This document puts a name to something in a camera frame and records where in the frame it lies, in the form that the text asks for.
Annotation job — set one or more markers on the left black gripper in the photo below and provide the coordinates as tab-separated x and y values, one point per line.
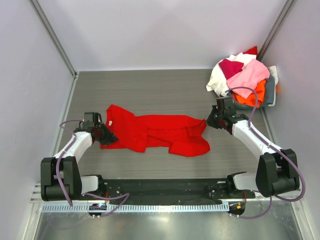
110	137

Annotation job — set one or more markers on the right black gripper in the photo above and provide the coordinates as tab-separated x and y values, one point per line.
213	120

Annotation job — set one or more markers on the red t shirt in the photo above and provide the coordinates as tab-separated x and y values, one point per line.
181	134

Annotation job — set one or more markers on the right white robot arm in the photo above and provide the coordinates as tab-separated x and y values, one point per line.
277	168

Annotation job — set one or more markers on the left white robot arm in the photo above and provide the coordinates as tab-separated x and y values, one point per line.
60	178

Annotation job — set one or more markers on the grey laundry basket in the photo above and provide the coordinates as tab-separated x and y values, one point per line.
248	103

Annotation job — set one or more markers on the magenta t shirt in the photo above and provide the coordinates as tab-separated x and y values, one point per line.
230	68

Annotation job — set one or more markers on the orange t shirt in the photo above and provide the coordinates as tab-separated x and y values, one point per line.
260	87

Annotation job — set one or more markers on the pink t shirt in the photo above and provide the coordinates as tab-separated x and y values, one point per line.
249	77

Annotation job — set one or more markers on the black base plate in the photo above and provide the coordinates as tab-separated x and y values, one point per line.
167	192

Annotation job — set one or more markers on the white slotted cable duct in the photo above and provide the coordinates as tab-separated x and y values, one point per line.
99	207

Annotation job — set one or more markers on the right aluminium frame post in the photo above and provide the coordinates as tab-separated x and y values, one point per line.
279	21

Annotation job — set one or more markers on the aluminium frame post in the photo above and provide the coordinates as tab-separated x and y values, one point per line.
279	21
52	35

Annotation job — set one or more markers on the left aluminium frame post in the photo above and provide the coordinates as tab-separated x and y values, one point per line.
52	35

